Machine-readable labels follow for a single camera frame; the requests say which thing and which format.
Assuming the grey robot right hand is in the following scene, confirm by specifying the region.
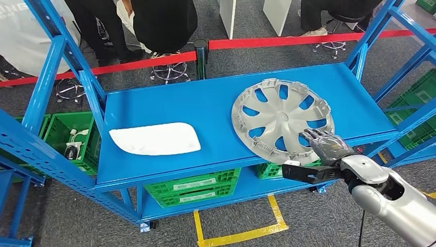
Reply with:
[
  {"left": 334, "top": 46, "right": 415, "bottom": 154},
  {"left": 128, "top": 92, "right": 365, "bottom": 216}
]
[{"left": 299, "top": 128, "right": 357, "bottom": 167}]

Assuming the silver plastic wheel cover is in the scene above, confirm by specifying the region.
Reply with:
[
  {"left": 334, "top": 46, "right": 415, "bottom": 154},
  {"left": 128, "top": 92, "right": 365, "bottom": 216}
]
[{"left": 231, "top": 78, "right": 336, "bottom": 166}]

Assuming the white plastic cover part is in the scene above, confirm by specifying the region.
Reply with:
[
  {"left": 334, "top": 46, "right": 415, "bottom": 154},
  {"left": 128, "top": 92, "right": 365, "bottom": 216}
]
[{"left": 108, "top": 122, "right": 202, "bottom": 157}]

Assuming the white plastic connector part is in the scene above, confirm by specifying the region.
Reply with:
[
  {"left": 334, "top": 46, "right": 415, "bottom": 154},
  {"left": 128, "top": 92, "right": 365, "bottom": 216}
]
[{"left": 69, "top": 128, "right": 90, "bottom": 144}]

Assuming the white black plastic part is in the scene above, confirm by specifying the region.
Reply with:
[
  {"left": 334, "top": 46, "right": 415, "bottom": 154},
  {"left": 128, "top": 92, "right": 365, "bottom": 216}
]
[{"left": 64, "top": 141, "right": 84, "bottom": 161}]

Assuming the green plastic crate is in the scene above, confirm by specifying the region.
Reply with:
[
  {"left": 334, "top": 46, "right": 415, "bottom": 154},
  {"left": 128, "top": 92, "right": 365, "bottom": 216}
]
[
  {"left": 144, "top": 167, "right": 242, "bottom": 198},
  {"left": 13, "top": 114, "right": 52, "bottom": 140},
  {"left": 395, "top": 68, "right": 436, "bottom": 112},
  {"left": 256, "top": 159, "right": 322, "bottom": 181},
  {"left": 42, "top": 112, "right": 102, "bottom": 176},
  {"left": 386, "top": 111, "right": 436, "bottom": 151},
  {"left": 415, "top": 0, "right": 436, "bottom": 15},
  {"left": 151, "top": 184, "right": 238, "bottom": 209}
]

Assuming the yellow floor tape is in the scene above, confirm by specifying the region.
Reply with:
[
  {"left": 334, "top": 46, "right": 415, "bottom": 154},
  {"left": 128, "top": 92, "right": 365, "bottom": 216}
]
[
  {"left": 193, "top": 195, "right": 289, "bottom": 247},
  {"left": 377, "top": 152, "right": 436, "bottom": 201}
]

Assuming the chrome stool base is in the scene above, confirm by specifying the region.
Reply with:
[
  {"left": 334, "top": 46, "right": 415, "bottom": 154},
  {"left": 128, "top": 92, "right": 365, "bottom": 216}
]
[
  {"left": 313, "top": 40, "right": 347, "bottom": 60},
  {"left": 55, "top": 77, "right": 86, "bottom": 103},
  {"left": 150, "top": 61, "right": 191, "bottom": 85}
]

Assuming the red barrier belt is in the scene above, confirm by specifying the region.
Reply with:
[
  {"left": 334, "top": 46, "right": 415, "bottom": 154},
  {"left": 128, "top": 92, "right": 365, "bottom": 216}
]
[
  {"left": 0, "top": 51, "right": 197, "bottom": 89},
  {"left": 208, "top": 28, "right": 436, "bottom": 51}
]

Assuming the person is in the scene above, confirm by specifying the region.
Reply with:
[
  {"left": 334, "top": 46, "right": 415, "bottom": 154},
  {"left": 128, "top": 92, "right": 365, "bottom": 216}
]
[
  {"left": 117, "top": 0, "right": 199, "bottom": 59},
  {"left": 64, "top": 0, "right": 144, "bottom": 68},
  {"left": 0, "top": 0, "right": 81, "bottom": 78},
  {"left": 299, "top": 0, "right": 384, "bottom": 38}
]

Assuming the white desk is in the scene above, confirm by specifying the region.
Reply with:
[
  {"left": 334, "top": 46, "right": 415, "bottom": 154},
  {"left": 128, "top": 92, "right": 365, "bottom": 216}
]
[{"left": 219, "top": 0, "right": 294, "bottom": 40}]

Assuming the black cable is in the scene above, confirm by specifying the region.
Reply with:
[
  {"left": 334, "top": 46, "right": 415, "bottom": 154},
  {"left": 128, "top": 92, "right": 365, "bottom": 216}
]
[{"left": 357, "top": 209, "right": 366, "bottom": 247}]

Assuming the black barrier post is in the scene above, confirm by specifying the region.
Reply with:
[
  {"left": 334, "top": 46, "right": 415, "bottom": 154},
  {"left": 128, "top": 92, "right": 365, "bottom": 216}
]
[{"left": 192, "top": 38, "right": 209, "bottom": 81}]

